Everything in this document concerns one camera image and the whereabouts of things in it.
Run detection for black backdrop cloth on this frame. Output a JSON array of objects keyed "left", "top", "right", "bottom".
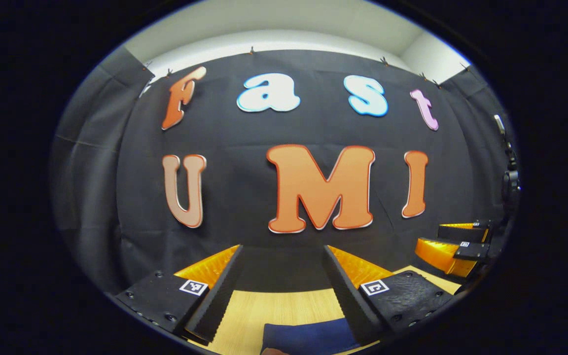
[{"left": 50, "top": 47, "right": 516, "bottom": 296}]

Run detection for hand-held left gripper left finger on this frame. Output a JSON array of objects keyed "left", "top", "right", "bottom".
[{"left": 114, "top": 244, "right": 244, "bottom": 346}]

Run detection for black mounting stand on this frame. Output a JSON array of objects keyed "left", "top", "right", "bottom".
[{"left": 493, "top": 113, "right": 522, "bottom": 213}]

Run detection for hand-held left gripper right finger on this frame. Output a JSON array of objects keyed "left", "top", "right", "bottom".
[{"left": 321, "top": 244, "right": 457, "bottom": 345}]

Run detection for blue denim jeans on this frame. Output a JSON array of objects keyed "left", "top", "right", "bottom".
[{"left": 260, "top": 318, "right": 363, "bottom": 355}]

